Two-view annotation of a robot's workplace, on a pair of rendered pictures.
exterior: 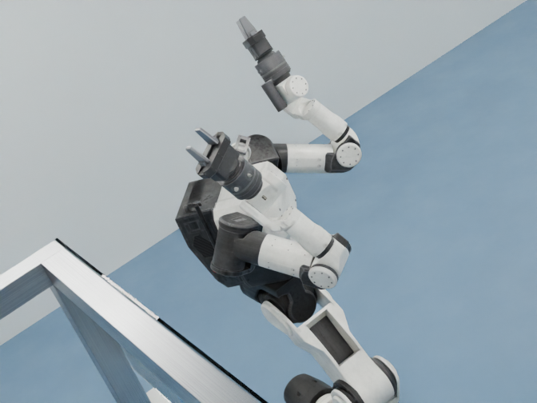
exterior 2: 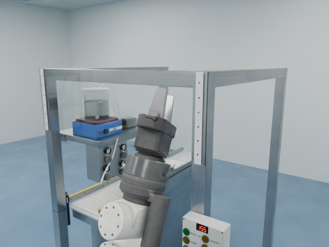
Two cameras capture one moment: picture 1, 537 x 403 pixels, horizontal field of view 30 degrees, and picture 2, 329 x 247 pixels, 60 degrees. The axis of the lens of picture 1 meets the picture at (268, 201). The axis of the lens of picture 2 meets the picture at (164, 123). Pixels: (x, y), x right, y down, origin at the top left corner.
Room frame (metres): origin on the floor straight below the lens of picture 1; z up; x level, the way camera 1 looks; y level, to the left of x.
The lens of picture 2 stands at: (2.69, -0.20, 1.65)
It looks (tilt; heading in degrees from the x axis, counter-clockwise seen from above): 12 degrees down; 149
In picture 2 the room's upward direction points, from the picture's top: straight up
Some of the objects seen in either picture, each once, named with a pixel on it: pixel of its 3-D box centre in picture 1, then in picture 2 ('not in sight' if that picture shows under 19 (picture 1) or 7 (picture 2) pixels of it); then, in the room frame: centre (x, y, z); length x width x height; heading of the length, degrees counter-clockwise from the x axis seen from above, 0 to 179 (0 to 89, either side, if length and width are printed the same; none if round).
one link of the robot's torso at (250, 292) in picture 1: (274, 285); not in sight; (2.62, 0.08, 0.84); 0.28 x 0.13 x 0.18; 25
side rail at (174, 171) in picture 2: not in sight; (166, 175); (0.99, 0.86, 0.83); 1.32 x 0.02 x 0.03; 113
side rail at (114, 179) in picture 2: not in sight; (139, 167); (0.74, 0.75, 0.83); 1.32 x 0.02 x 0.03; 113
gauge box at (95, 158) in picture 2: not in sight; (107, 158); (1.20, 0.33, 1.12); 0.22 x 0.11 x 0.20; 113
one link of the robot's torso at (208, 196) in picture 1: (244, 225); not in sight; (2.57, 0.09, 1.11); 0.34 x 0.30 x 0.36; 160
